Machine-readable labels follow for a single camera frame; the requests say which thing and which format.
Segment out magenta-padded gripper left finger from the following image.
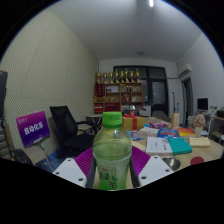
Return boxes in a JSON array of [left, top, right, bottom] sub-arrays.
[[52, 147, 98, 189]]

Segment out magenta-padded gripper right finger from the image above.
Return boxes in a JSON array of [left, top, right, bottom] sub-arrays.
[[129, 145, 175, 188]]

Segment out green tea bottle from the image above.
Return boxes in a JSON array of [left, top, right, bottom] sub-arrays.
[[92, 111, 133, 192]]

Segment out small steel cup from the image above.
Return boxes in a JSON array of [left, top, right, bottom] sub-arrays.
[[162, 157, 182, 172]]

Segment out white paper booklet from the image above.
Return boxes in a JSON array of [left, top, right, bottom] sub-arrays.
[[145, 136, 173, 157]]

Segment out teal book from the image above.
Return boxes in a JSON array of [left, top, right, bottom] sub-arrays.
[[167, 136, 193, 156]]

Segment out blue colourful book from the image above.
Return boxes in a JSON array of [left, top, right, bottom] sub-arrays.
[[157, 127, 180, 139]]

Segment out black office chair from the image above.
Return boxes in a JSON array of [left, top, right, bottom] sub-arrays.
[[49, 105, 101, 158]]

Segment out flat round red coaster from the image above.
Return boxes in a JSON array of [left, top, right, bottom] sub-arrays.
[[190, 156, 205, 166]]

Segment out pink patterned box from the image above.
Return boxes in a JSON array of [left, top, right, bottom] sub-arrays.
[[149, 121, 169, 130]]

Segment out orange book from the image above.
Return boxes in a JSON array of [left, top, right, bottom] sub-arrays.
[[177, 127, 197, 138]]

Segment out black bag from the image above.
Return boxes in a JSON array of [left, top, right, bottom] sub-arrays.
[[13, 148, 34, 166]]

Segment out yellow gift box red ribbon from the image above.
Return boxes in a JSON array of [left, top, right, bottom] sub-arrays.
[[121, 110, 149, 132]]

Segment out small orange carton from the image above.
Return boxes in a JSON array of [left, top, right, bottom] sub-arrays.
[[170, 112, 181, 130]]

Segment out pale yellow notepad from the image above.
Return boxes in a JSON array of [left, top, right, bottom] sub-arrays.
[[188, 136, 212, 149]]

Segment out purple sign board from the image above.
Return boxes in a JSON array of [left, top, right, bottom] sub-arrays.
[[15, 110, 51, 149]]

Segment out small round side table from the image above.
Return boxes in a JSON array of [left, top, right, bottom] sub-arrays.
[[85, 113, 103, 128]]

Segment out pink flowers in pot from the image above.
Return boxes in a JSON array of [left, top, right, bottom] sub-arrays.
[[193, 113, 207, 138]]

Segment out silver ribbed suitcase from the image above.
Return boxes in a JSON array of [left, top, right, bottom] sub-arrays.
[[0, 126, 11, 161]]

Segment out dark framed glass door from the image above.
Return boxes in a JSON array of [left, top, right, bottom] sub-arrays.
[[113, 65, 169, 118]]

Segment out black computer monitor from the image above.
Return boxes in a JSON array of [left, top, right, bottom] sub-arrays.
[[196, 97, 209, 112]]

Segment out wooden shelf unit with trophies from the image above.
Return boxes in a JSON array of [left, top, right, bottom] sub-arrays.
[[93, 68, 144, 114]]

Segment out white air conditioner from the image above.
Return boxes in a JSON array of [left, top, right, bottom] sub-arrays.
[[177, 63, 193, 78]]

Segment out dark bag with tan straps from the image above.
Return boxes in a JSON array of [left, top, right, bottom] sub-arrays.
[[0, 70, 8, 119]]

